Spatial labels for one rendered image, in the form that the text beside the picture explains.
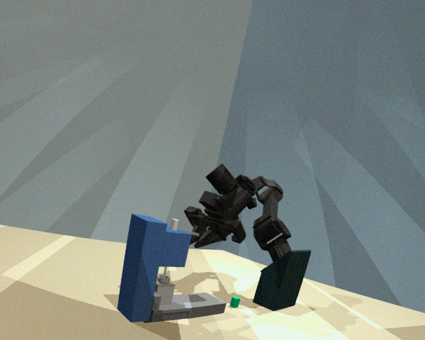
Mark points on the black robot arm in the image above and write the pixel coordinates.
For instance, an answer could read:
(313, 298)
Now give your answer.
(240, 190)

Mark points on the tan block with round hole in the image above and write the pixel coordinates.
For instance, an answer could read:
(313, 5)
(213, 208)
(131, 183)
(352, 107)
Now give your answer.
(166, 291)

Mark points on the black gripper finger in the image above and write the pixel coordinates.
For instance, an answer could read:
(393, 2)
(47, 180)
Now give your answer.
(212, 235)
(197, 227)

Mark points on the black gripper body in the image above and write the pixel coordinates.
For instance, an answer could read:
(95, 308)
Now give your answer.
(230, 223)

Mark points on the teal block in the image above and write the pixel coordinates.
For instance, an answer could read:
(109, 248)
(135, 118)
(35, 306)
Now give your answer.
(234, 302)

